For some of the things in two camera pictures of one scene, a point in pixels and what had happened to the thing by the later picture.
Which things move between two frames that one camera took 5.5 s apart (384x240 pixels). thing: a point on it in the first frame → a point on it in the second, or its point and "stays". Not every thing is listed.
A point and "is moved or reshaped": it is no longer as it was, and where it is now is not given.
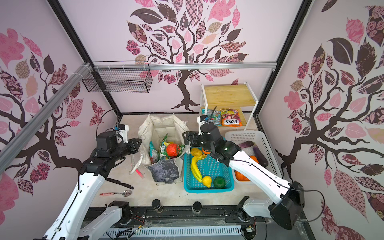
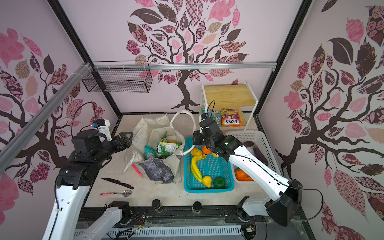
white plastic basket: x=258 y=138 stays
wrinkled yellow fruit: x=196 y=152 stays
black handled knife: x=118 y=182 stays
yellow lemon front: x=207 y=181 stays
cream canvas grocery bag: x=168 y=171 is moved or reshaped
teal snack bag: x=153 y=153 is moved or reshaped
